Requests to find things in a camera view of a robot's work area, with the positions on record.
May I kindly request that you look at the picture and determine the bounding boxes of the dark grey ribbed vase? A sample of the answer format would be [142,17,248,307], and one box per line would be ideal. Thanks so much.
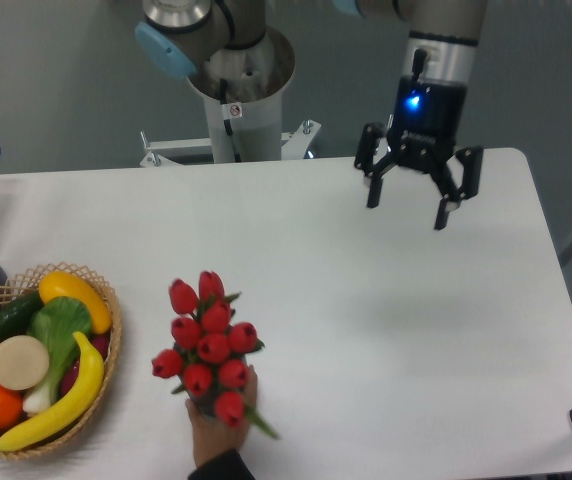
[181,356,249,417]

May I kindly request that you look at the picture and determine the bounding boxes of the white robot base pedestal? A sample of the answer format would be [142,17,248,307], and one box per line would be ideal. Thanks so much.
[135,20,321,163]

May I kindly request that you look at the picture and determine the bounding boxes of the yellow banana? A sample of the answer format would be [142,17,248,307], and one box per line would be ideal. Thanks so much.
[0,331,104,452]

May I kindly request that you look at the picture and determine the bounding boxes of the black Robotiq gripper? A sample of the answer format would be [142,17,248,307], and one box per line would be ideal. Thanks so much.
[353,74,484,232]

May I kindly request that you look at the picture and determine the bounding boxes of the red tulip bouquet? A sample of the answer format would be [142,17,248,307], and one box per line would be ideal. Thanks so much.
[152,271,279,440]

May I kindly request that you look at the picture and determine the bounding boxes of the person's hand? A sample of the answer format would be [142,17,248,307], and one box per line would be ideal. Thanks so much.
[184,363,260,469]

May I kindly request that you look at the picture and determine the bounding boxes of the green bok choy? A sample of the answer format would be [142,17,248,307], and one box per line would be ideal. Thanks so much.
[23,297,92,416]

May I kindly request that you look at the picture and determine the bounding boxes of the woven wicker basket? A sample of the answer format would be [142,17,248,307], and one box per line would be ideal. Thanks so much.
[0,261,123,461]

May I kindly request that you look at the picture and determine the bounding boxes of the dark sleeved forearm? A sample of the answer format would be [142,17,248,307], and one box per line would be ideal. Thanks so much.
[187,449,255,480]

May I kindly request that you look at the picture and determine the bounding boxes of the green cucumber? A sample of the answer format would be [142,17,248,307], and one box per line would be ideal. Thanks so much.
[0,291,44,342]

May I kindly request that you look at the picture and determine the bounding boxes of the dark red vegetable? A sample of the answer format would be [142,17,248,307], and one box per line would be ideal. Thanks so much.
[59,332,110,397]

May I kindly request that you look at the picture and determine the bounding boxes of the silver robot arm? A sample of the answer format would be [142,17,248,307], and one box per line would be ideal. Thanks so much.
[135,1,487,229]

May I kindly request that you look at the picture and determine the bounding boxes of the beige round disc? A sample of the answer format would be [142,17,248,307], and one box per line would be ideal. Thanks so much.
[0,335,50,391]

